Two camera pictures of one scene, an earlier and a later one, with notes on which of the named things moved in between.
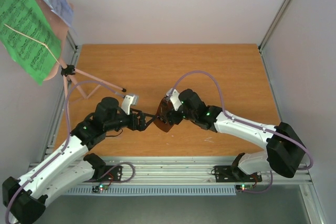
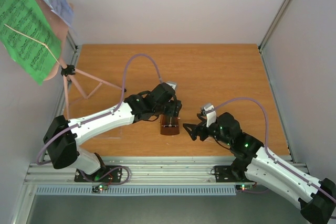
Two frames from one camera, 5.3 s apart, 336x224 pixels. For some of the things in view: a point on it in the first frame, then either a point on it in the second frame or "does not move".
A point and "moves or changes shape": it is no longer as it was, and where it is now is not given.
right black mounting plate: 224,173 does not move
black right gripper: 169,115 → 200,130
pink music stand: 61,31 does not move
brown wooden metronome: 162,120 moves or changes shape
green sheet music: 25,31 does not move
